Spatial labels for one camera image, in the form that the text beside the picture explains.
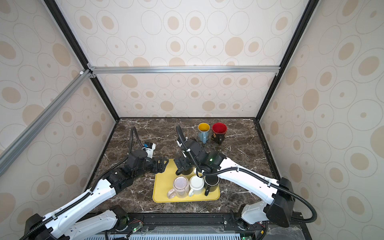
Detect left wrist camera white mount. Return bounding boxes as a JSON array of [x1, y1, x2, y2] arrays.
[[143, 142, 156, 159]]

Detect aluminium rail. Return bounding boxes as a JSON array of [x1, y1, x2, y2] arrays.
[[90, 65, 280, 74], [1, 70, 91, 175]]

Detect black mug front row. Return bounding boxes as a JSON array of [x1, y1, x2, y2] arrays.
[[204, 176, 220, 196]]

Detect aluminium rail back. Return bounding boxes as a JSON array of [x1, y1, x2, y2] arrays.
[[90, 65, 280, 74]]

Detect black base frame rail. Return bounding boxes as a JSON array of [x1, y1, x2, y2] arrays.
[[108, 213, 306, 240]]

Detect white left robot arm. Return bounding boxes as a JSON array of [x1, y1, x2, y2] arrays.
[[21, 127, 169, 240]]

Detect pink iridescent mug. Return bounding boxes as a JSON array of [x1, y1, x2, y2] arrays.
[[167, 176, 190, 199]]

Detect black left corner post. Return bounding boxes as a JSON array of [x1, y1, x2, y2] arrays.
[[43, 0, 120, 122]]

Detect black mug white base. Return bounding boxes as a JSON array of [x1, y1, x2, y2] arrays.
[[176, 168, 194, 176]]

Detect aluminium rail left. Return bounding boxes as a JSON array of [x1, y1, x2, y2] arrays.
[[1, 70, 91, 175]]

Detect white mug front row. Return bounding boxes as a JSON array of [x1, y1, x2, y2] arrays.
[[189, 176, 205, 197]]

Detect black corner frame post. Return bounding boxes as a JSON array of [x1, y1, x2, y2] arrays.
[[255, 0, 319, 123]]

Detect blue mug yellow inside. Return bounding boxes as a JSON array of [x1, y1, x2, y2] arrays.
[[198, 123, 211, 145]]

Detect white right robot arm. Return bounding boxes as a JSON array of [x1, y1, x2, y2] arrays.
[[174, 126, 318, 228]]

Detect yellow plastic tray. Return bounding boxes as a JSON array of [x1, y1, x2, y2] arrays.
[[153, 159, 221, 203]]

